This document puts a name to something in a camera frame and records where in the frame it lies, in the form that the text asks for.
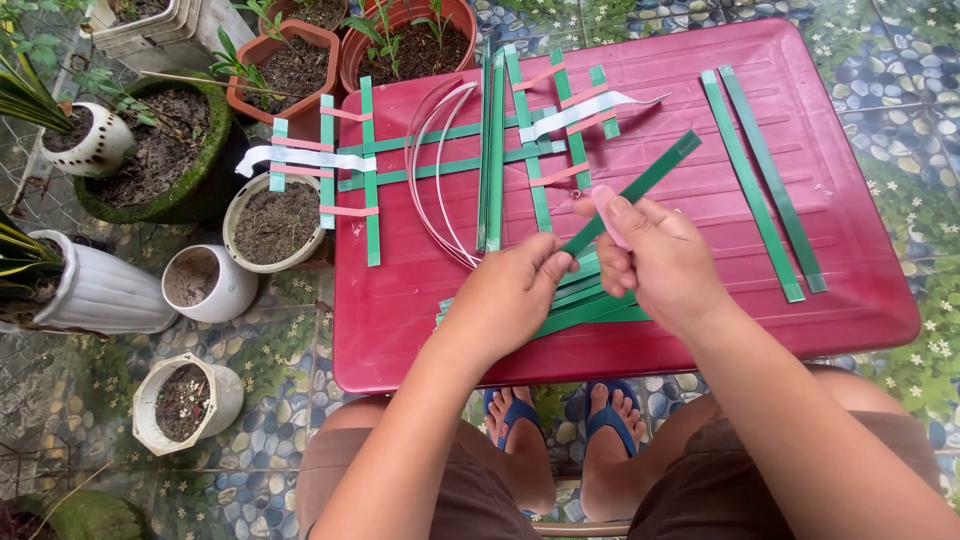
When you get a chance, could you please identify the small mossy pot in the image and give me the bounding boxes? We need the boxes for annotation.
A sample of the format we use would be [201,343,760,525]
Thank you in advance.
[0,489,153,540]

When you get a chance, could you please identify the bundle of straight green strips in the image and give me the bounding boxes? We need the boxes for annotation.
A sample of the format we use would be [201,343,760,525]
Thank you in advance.
[476,37,508,254]

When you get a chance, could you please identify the white pot with holes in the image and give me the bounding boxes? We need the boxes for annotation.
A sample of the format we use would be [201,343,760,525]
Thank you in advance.
[39,102,138,179]

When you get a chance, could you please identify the small white round pot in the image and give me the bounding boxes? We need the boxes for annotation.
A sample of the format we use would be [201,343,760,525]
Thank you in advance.
[161,244,261,324]

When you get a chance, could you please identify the blue left flip-flop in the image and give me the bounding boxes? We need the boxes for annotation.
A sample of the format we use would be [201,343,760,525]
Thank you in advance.
[482,387,550,453]

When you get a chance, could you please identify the white rectangular planter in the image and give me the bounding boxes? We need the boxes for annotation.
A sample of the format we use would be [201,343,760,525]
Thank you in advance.
[82,0,258,60]

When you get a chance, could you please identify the pink plastic strip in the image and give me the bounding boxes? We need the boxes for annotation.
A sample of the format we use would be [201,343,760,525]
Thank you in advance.
[591,185,633,252]

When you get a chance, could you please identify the tall white ribbed pot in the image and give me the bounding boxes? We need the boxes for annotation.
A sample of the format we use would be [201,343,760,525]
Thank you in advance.
[28,229,179,336]

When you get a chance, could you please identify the person's left hand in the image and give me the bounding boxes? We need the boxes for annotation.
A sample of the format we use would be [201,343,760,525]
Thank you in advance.
[441,232,581,370]

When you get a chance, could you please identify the small round terracotta pot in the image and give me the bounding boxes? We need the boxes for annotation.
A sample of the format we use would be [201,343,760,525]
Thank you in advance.
[258,0,351,36]

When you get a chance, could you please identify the pile of crossed green strips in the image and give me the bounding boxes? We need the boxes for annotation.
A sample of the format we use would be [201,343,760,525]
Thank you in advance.
[436,249,655,340]

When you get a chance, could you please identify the square terracotta pot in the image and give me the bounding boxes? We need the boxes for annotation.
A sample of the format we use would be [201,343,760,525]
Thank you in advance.
[225,19,343,126]

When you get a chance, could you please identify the bundle of curved clear strips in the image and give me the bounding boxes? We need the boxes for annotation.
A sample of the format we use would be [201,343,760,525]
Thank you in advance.
[404,77,483,270]

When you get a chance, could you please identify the dark green yellow-edged plant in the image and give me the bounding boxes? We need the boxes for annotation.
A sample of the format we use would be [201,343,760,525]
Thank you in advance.
[0,208,67,325]

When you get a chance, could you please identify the cluster of green seedlings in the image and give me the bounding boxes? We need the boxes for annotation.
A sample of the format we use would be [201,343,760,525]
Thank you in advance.
[341,0,460,80]

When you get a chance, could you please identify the large mossy round pot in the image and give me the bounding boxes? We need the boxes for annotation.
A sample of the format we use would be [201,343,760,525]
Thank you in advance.
[73,69,254,226]

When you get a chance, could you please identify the striped long-leaf plant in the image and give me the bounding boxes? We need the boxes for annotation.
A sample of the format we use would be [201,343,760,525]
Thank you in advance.
[0,48,80,136]

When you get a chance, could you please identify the cream pot with soil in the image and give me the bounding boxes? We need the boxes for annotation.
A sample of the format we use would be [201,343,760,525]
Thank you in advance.
[222,171,328,275]

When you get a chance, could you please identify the green seedling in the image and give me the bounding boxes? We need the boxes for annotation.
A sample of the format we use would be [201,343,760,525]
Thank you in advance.
[208,26,275,102]

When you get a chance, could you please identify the woven lattice with twisted white band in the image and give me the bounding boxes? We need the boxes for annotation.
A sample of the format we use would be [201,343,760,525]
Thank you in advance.
[337,43,672,235]

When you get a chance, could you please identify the long green plastic strip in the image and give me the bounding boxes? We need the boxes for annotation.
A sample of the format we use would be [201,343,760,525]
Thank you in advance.
[717,64,828,294]
[700,69,806,304]

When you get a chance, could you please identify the white octagonal pot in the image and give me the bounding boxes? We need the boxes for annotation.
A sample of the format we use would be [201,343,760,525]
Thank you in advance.
[132,351,246,457]

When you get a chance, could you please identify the brown shorts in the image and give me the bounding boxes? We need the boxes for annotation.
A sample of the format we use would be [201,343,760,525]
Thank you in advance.
[296,408,944,540]

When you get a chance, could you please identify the short green plastic strip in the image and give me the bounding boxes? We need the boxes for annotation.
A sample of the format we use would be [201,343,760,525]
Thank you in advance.
[561,129,704,258]

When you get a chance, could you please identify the woven lattice with flat white band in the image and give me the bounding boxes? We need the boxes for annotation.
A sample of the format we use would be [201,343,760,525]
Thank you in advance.
[234,75,382,268]

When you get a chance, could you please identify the large round terracotta pot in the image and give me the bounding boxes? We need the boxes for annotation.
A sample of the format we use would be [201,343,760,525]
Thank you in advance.
[339,0,478,96]

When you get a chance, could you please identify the red plastic table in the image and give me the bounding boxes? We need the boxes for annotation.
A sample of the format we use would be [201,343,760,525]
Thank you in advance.
[332,18,922,396]

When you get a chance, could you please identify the person's right hand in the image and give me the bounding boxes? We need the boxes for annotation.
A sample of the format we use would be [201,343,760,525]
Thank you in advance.
[573,195,734,340]

